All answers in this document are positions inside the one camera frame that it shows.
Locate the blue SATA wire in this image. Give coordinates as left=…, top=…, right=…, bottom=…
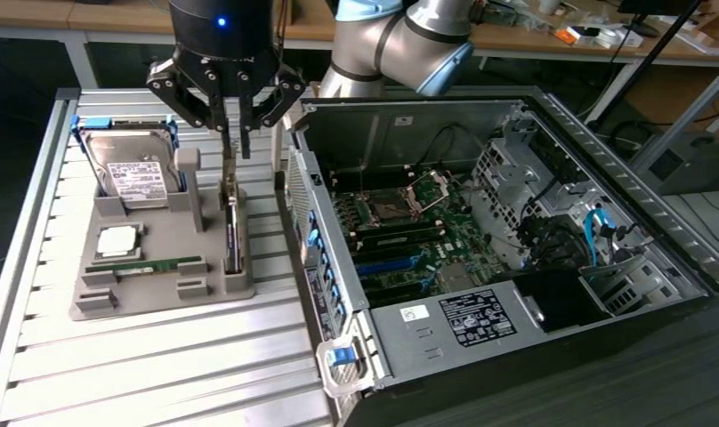
left=584, top=206, right=616, bottom=268

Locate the black wire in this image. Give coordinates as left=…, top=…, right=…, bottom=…
left=421, top=123, right=485, bottom=179

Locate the silver chipset heatsink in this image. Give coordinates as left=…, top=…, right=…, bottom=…
left=438, top=264, right=477, bottom=290

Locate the blue expansion slot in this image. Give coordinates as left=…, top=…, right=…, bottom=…
left=356, top=255, right=424, bottom=277

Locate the open black PC case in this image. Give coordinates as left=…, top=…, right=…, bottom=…
left=273, top=86, right=719, bottom=427

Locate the CPU socket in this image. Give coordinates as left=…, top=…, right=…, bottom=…
left=361, top=189, right=420, bottom=223

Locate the grey plastic parts rack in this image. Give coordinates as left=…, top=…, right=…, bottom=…
left=67, top=146, right=258, bottom=322

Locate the black slanted pole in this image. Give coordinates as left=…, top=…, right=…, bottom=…
left=584, top=0, right=705, bottom=130

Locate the wooden desk with white frame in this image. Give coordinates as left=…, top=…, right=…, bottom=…
left=0, top=0, right=337, bottom=90
left=468, top=0, right=719, bottom=70

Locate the silver metal disk bay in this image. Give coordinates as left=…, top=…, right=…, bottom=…
left=470, top=133, right=544, bottom=223

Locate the silver CPU chip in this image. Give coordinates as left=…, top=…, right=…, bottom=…
left=94, top=225, right=142, bottom=260

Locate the black monitor stand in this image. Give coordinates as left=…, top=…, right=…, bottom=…
left=617, top=0, right=663, bottom=37

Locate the metal socket cover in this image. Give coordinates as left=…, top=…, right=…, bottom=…
left=402, top=171, right=456, bottom=210

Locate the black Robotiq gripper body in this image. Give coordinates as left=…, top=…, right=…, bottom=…
left=167, top=0, right=281, bottom=97

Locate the silver power supply unit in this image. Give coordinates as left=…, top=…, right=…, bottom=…
left=368, top=284, right=541, bottom=379

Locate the white box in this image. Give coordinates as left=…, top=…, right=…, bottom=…
left=595, top=27, right=643, bottom=49

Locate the grey computer tower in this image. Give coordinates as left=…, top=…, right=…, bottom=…
left=628, top=128, right=719, bottom=197

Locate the hard disk with blue carrier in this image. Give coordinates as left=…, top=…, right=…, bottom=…
left=70, top=114, right=186, bottom=210

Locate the graphics card with metal bracket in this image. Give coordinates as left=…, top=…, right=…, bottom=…
left=219, top=144, right=247, bottom=275

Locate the green RAM stick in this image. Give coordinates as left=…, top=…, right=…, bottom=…
left=89, top=255, right=201, bottom=275

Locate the green motherboard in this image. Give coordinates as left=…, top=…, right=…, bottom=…
left=328, top=168, right=514, bottom=308

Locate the black RAM stick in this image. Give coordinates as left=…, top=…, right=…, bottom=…
left=358, top=222, right=441, bottom=253

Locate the blue case latch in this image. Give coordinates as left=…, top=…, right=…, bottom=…
left=326, top=346, right=357, bottom=367

